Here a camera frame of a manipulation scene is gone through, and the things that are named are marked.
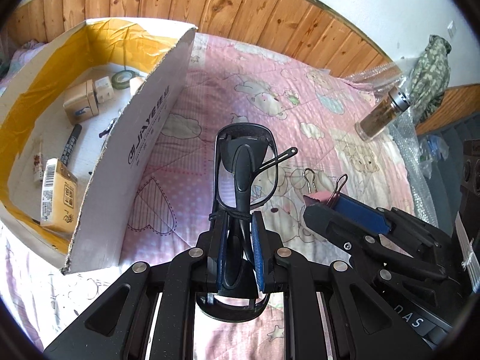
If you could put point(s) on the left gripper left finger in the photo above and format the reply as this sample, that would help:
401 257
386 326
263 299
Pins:
212 243

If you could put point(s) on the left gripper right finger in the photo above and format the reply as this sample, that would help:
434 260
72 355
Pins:
272 270

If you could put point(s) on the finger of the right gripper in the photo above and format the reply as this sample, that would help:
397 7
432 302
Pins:
361 214
368 255

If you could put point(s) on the pink binder clip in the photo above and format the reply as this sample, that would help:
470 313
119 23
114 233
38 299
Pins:
327 198

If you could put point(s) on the black eyeglasses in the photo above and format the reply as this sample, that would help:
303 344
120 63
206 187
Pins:
243 152

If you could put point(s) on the beige tissue pack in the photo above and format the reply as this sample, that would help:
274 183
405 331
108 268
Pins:
59 206

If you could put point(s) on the black marker pen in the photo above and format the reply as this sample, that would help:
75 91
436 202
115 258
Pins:
70 144

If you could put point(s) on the green tape roll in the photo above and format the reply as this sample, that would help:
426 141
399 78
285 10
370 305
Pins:
121 80

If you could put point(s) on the purple silver action figure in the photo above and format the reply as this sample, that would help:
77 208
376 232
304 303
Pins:
108 128

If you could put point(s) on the red white staples box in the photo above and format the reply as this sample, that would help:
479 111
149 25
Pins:
135 84

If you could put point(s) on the pink cartoon quilt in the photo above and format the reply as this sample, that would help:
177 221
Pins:
169 202

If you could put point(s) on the glass tea bottle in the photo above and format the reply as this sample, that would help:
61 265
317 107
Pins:
392 105

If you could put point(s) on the camouflage cloth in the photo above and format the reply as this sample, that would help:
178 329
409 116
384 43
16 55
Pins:
429 79

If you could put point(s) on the white power adapter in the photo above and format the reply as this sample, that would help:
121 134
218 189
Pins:
103 89

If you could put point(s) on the white cardboard box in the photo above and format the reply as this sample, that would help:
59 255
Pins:
108 170

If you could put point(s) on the tan small box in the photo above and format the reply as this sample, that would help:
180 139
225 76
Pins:
80 102

